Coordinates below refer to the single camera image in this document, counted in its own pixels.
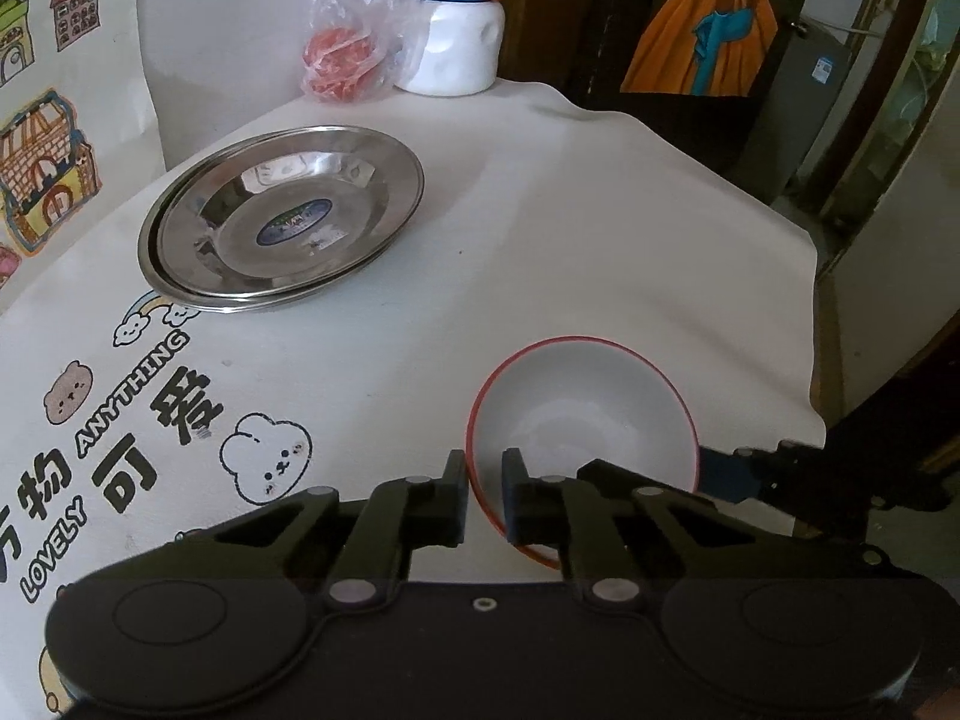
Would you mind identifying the white water bottle blue lid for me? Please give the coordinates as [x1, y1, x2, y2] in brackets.
[394, 0, 505, 97]

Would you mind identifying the grey metal cabinet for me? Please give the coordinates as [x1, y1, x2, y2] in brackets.
[739, 19, 857, 205]

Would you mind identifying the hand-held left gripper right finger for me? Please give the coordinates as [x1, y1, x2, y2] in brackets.
[501, 447, 760, 614]

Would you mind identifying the house drawings wall poster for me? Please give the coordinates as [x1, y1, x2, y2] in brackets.
[0, 0, 170, 316]

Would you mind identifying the steel plate with sticker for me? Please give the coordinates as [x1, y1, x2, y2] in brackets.
[155, 127, 425, 299]

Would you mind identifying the brown wooden door frame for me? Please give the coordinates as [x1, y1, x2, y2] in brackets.
[499, 0, 601, 91]

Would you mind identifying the white bowl red rim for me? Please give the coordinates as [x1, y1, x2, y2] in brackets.
[465, 335, 703, 569]

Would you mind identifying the red food pack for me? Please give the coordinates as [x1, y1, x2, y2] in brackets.
[304, 26, 385, 103]

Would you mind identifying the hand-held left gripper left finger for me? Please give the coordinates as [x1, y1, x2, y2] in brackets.
[196, 448, 470, 614]

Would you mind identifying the orange dress painting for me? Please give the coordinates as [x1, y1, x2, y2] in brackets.
[621, 0, 782, 98]

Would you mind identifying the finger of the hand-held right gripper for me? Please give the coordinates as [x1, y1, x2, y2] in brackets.
[699, 439, 952, 520]
[576, 457, 927, 581]

